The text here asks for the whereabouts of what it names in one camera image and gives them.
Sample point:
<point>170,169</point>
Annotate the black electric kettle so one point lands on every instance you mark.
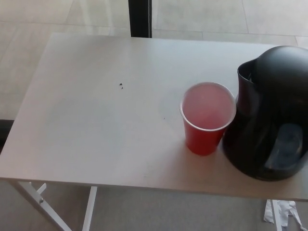
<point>260,96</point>

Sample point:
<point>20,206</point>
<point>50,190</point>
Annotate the red plastic cup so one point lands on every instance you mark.
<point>201,139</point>

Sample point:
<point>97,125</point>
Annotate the white straight table leg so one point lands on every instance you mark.
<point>89,209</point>
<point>276,216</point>

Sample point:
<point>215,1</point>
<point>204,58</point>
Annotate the white diagonal table leg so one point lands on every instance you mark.
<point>33,201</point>

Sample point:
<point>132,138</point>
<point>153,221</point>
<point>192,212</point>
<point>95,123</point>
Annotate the crumpled white paper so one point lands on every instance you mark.
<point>290,210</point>

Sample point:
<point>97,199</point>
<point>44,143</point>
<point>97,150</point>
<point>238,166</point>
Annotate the black vertical window post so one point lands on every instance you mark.
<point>140,18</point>

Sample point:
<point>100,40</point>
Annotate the white table brace bracket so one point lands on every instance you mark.
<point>42,187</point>

